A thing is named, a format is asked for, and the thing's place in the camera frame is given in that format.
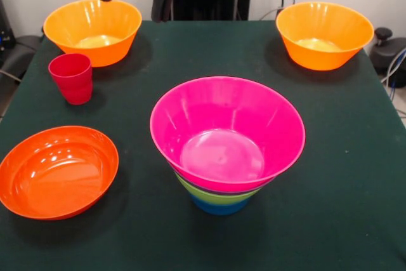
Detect pink large bowl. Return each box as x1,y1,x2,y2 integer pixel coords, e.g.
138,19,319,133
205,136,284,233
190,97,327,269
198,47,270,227
149,76,307,194

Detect orange shallow bowl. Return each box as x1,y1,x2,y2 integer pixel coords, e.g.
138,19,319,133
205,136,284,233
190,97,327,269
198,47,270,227
0,125,120,221

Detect purple bowl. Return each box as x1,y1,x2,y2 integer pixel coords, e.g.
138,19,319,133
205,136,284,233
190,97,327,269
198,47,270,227
169,162,273,196

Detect large green bowl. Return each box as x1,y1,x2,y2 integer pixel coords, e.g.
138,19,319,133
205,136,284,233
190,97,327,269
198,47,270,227
174,171,263,206

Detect blue bowl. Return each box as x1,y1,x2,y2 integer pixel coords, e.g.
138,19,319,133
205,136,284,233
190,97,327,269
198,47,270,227
189,194,253,216

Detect yellow-orange large bowl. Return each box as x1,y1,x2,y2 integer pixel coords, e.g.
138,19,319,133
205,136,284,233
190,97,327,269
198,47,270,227
43,0,143,68
275,1,375,71

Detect red cup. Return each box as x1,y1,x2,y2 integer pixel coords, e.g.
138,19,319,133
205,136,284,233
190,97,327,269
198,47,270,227
48,53,93,106

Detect black computer equipment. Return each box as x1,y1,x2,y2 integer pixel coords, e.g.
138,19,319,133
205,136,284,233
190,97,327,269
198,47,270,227
0,0,16,51

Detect grey office chair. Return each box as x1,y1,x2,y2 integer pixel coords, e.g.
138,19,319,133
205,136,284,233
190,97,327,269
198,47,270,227
0,35,44,82

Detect dark green tablecloth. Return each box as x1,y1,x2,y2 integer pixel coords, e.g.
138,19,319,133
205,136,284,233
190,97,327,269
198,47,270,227
0,20,406,271

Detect grey cable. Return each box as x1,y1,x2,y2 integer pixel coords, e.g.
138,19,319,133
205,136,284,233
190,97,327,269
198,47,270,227
381,48,406,84

